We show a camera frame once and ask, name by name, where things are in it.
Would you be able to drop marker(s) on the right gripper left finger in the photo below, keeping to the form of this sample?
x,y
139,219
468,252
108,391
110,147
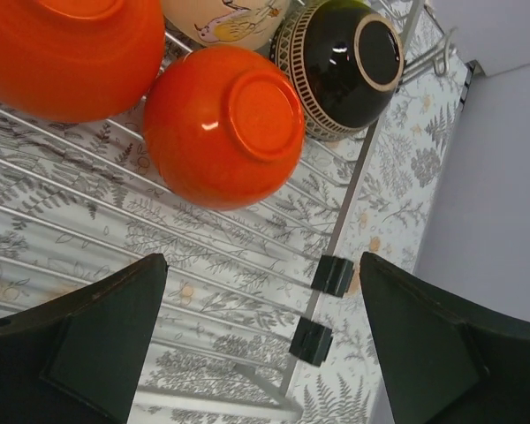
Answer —
x,y
78,358

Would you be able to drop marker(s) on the orange bowl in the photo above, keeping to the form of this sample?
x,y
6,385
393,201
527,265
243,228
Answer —
x,y
224,127
78,61

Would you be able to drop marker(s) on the lime green bowl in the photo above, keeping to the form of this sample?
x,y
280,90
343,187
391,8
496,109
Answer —
x,y
349,3

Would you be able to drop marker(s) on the cream bird pattern bowl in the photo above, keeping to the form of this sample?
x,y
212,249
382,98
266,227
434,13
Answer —
x,y
247,24

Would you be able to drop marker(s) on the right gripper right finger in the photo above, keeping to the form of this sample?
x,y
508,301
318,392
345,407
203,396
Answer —
x,y
444,359

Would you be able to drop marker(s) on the metal dish rack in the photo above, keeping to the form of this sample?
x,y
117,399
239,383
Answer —
x,y
241,336

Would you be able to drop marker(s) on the black gold rimmed bowl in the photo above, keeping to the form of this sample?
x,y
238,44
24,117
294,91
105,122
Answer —
x,y
345,64

